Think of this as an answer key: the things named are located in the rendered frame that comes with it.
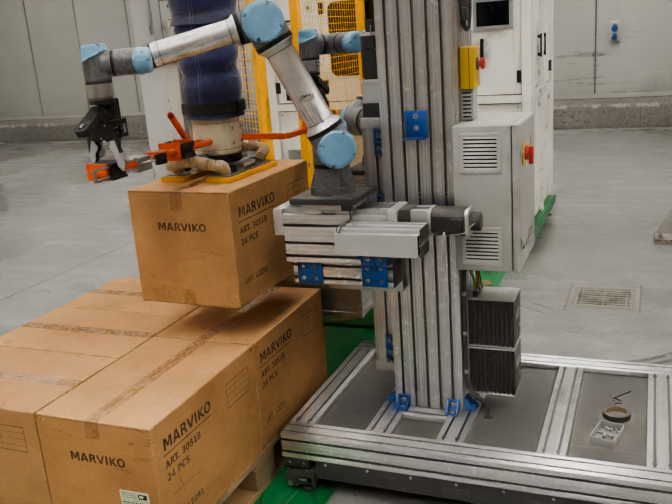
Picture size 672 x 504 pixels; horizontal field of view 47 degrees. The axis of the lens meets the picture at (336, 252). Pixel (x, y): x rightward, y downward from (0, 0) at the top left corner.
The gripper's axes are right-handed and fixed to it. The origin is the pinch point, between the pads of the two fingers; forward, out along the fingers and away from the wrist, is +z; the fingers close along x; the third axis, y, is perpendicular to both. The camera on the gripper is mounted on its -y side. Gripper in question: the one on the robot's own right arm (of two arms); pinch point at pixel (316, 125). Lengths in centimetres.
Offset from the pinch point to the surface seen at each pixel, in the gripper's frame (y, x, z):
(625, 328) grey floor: -122, 105, 119
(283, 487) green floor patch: 58, 4, 121
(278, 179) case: 25.0, -5.0, 16.1
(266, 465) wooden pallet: 58, -2, 113
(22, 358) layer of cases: 89, -75, 67
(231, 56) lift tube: 31.5, -15.4, -27.9
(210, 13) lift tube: 38, -18, -42
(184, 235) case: 60, -23, 29
